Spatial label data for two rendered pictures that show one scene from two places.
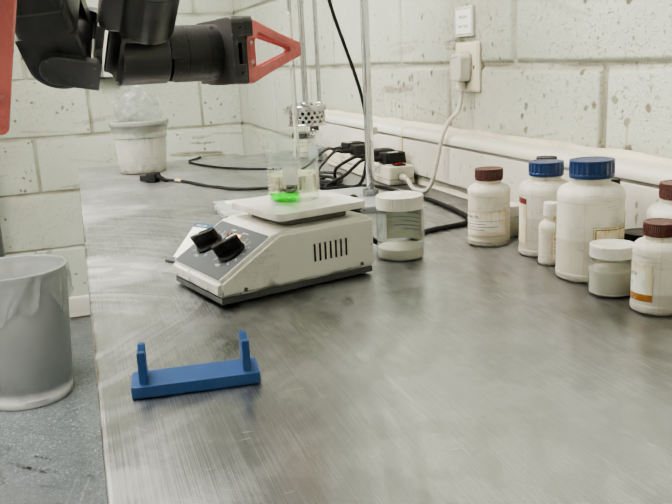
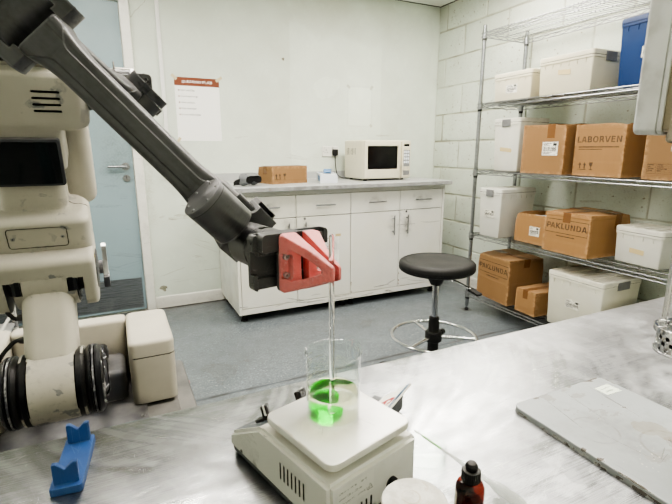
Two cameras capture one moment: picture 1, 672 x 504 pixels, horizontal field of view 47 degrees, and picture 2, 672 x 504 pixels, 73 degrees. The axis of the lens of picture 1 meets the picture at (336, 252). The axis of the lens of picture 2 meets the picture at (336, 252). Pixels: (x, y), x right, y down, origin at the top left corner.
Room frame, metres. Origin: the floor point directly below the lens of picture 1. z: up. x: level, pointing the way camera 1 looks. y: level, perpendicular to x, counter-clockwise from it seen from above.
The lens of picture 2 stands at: (0.83, -0.41, 1.13)
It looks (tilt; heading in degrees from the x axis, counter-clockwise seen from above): 13 degrees down; 82
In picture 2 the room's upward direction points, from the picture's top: straight up
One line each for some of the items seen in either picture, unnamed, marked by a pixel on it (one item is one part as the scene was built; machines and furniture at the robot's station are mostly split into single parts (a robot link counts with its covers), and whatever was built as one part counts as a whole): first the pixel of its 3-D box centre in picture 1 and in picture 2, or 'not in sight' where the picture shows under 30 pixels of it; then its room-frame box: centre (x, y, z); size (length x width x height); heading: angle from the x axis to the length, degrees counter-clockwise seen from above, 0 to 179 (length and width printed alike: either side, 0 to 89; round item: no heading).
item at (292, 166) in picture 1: (291, 168); (335, 384); (0.89, 0.05, 0.88); 0.07 x 0.06 x 0.08; 39
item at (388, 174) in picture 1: (366, 163); not in sight; (1.69, -0.08, 0.77); 0.40 x 0.06 x 0.04; 18
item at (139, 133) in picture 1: (139, 127); not in sight; (1.90, 0.46, 0.86); 0.14 x 0.14 x 0.21
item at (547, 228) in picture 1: (550, 232); not in sight; (0.88, -0.25, 0.79); 0.03 x 0.03 x 0.07
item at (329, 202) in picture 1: (297, 204); (337, 420); (0.89, 0.04, 0.83); 0.12 x 0.12 x 0.01; 33
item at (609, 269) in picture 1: (611, 268); not in sight; (0.76, -0.28, 0.78); 0.05 x 0.05 x 0.05
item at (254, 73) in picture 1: (256, 50); (318, 263); (0.87, 0.08, 1.01); 0.09 x 0.07 x 0.07; 119
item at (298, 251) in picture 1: (280, 243); (322, 443); (0.88, 0.06, 0.79); 0.22 x 0.13 x 0.08; 123
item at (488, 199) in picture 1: (488, 205); not in sight; (1.00, -0.20, 0.80); 0.06 x 0.06 x 0.10
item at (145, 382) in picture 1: (194, 362); (72, 454); (0.57, 0.12, 0.77); 0.10 x 0.03 x 0.04; 102
